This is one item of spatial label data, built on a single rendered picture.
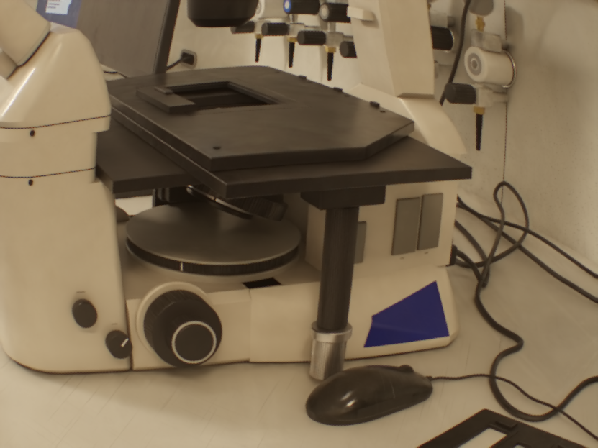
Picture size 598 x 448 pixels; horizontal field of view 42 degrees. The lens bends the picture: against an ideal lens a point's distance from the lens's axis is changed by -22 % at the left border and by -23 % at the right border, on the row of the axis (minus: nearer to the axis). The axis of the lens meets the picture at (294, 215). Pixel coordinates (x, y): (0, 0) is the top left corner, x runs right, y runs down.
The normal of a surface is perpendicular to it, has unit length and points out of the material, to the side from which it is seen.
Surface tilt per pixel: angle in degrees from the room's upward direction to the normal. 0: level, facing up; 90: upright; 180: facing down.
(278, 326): 90
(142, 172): 0
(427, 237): 90
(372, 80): 105
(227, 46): 90
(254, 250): 0
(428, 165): 0
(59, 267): 90
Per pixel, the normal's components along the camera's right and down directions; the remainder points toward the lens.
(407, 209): 0.47, 0.29
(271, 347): 0.16, 0.31
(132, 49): -0.88, 0.02
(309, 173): 0.06, -0.95
